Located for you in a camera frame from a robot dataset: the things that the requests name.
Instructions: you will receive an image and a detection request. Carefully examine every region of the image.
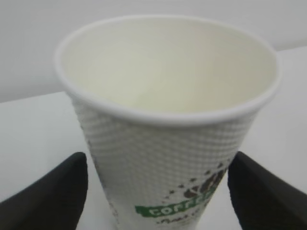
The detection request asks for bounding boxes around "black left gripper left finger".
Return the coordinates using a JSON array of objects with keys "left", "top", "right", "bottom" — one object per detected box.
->
[{"left": 0, "top": 152, "right": 88, "bottom": 230}]

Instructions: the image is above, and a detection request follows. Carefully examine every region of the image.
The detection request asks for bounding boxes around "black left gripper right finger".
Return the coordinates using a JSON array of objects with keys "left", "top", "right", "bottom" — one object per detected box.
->
[{"left": 227, "top": 151, "right": 307, "bottom": 230}]

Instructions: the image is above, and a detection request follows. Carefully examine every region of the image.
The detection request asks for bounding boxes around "white paper coffee cup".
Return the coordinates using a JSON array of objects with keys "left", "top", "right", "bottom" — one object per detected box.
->
[{"left": 54, "top": 15, "right": 281, "bottom": 230}]

